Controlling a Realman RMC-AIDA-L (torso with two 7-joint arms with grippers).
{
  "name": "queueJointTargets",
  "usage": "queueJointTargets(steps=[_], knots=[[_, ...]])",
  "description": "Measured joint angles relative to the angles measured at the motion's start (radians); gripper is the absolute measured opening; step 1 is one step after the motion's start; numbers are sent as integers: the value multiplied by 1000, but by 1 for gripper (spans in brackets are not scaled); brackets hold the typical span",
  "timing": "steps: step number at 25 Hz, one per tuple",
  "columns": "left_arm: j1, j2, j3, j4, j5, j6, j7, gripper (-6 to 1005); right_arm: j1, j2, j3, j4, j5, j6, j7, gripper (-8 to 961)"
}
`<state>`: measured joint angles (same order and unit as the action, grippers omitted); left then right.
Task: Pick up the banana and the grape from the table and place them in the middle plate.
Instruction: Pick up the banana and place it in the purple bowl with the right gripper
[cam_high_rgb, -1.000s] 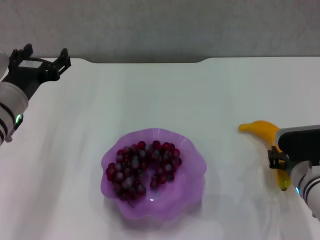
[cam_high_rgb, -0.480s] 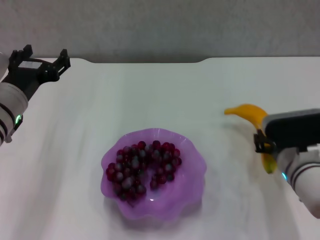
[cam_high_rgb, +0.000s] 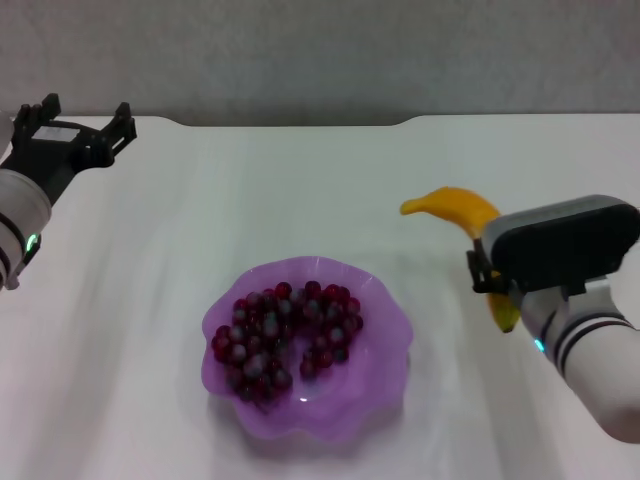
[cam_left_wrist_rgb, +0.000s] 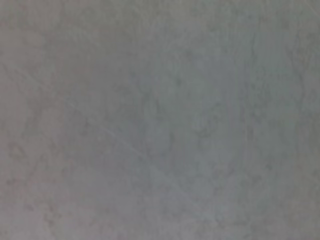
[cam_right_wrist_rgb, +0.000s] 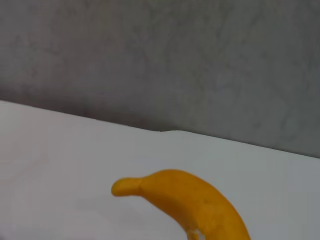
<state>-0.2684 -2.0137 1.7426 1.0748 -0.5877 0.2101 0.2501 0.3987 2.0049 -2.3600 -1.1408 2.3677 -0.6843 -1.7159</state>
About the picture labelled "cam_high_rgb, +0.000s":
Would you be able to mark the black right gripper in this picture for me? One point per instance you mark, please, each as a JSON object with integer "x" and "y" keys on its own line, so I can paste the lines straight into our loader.
{"x": 516, "y": 296}

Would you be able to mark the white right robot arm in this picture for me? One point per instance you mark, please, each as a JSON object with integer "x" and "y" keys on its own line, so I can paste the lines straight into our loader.
{"x": 590, "y": 350}

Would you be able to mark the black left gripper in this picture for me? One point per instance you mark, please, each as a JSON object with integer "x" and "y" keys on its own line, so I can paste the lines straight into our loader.
{"x": 47, "y": 160}

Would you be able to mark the purple wavy plastic bowl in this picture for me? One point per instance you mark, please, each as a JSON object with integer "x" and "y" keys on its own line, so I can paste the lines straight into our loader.
{"x": 350, "y": 390}

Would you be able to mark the red grape bunch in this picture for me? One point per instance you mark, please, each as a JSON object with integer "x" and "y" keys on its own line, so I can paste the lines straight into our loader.
{"x": 280, "y": 340}

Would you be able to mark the yellow banana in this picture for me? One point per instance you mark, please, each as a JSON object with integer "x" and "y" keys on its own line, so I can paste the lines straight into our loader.
{"x": 460, "y": 205}

